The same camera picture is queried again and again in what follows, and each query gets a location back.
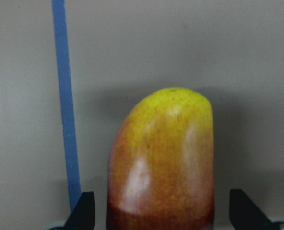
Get red yellow mango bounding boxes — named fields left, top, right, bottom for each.
left=106, top=88, right=214, bottom=230

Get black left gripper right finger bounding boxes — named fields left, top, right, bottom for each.
left=229, top=189, right=272, bottom=230

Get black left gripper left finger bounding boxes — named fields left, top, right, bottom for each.
left=64, top=192, right=95, bottom=230

